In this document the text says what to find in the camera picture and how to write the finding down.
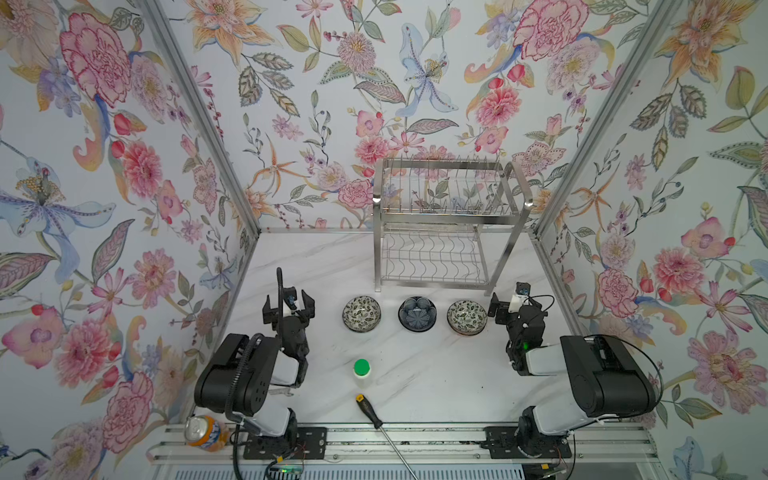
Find olive leaf pattern bowl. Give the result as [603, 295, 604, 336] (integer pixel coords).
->
[446, 300, 488, 336]

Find pink leaf pattern bowl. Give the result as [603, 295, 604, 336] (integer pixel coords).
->
[342, 295, 382, 333]

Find dark blue patterned bowl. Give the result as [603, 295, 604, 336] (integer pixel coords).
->
[398, 296, 437, 333]

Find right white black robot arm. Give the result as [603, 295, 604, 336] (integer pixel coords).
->
[488, 295, 662, 458]

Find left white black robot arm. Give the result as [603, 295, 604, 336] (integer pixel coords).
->
[194, 287, 315, 443]

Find stainless steel dish rack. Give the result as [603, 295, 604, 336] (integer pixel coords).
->
[372, 157, 534, 295]

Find green cap white bottle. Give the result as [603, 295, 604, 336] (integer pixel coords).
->
[353, 358, 372, 388]

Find black yellow screwdriver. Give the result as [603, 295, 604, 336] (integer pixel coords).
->
[355, 393, 419, 480]

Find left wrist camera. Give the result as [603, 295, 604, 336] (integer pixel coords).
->
[282, 287, 297, 310]

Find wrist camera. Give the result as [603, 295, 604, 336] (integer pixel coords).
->
[282, 287, 297, 310]
[508, 282, 531, 313]

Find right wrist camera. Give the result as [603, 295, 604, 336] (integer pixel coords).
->
[508, 282, 531, 313]

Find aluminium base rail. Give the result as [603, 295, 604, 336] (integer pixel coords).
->
[147, 422, 660, 465]

